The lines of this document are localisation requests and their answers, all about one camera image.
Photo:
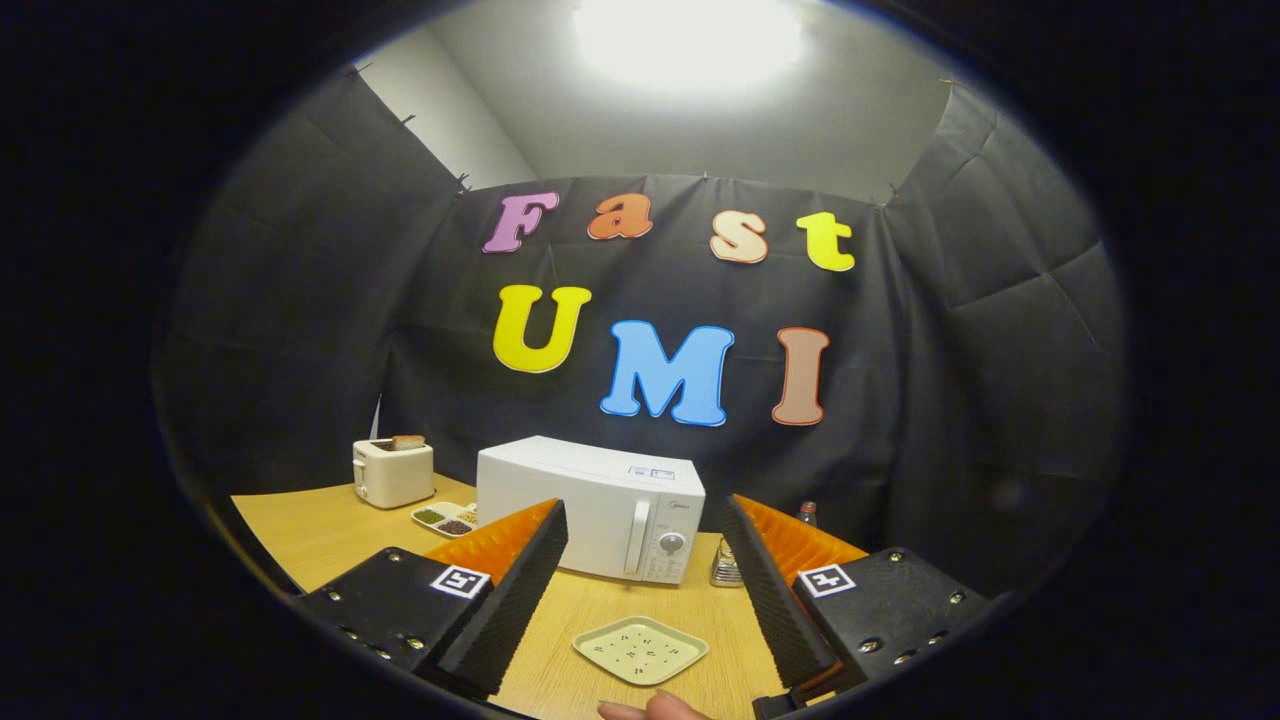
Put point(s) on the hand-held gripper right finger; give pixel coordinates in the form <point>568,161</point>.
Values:
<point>765,590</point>

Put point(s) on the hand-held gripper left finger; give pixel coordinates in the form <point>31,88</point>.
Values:
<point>518,590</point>

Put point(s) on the white microwave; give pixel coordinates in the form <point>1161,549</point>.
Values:
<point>570,480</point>

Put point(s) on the clear plastic water bottle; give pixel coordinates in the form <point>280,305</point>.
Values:
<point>808,515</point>

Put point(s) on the white divided dish of beans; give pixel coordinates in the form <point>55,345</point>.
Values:
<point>440,520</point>

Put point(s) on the pale square plate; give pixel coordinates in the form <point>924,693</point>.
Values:
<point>640,650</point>

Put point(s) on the white toaster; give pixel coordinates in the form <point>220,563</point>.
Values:
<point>392,478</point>

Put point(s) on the brown toast slice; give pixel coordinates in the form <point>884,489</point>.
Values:
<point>408,442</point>

